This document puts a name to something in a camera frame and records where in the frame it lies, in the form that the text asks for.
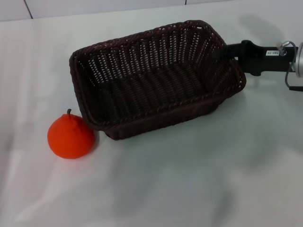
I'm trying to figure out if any dark brown woven basket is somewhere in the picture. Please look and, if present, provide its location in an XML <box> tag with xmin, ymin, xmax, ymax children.
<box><xmin>69</xmin><ymin>20</ymin><xmax>247</xmax><ymax>141</ymax></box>

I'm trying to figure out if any orange toy tangerine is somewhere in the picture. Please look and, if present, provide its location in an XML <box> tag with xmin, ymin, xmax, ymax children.
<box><xmin>47</xmin><ymin>108</ymin><xmax>96</xmax><ymax>160</ymax></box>

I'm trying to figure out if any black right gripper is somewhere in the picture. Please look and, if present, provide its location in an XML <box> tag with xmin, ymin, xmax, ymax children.
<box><xmin>211</xmin><ymin>40</ymin><xmax>299</xmax><ymax>77</ymax></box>

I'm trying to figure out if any white tablecloth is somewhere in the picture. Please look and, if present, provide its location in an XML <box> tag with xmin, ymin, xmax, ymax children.
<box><xmin>0</xmin><ymin>3</ymin><xmax>303</xmax><ymax>227</ymax></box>

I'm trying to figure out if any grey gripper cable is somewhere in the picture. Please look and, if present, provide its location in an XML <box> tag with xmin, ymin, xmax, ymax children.
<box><xmin>275</xmin><ymin>41</ymin><xmax>303</xmax><ymax>92</ymax></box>

